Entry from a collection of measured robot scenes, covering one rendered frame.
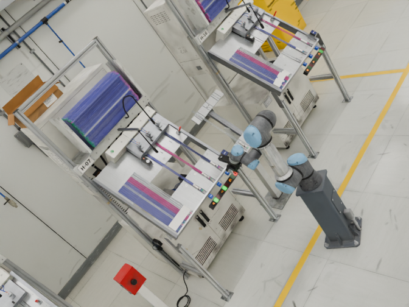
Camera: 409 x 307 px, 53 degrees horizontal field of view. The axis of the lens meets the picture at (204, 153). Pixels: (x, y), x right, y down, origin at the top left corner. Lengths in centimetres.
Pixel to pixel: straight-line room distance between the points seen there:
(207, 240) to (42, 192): 183
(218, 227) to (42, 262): 195
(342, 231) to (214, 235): 104
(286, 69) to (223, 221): 137
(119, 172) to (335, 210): 148
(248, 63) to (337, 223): 150
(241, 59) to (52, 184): 225
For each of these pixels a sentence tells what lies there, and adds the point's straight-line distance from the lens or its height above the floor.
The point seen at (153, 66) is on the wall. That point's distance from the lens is 498.
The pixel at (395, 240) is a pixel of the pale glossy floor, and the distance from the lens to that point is 296.
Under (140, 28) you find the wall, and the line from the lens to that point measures 498.
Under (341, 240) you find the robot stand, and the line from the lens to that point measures 304.
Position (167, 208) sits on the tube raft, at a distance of 285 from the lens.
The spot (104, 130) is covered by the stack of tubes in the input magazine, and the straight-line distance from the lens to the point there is 295.
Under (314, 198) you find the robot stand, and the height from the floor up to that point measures 48.
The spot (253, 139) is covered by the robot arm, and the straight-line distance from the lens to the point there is 226.
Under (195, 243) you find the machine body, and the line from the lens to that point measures 332.
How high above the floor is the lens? 232
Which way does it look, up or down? 29 degrees down
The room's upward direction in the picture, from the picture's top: 38 degrees counter-clockwise
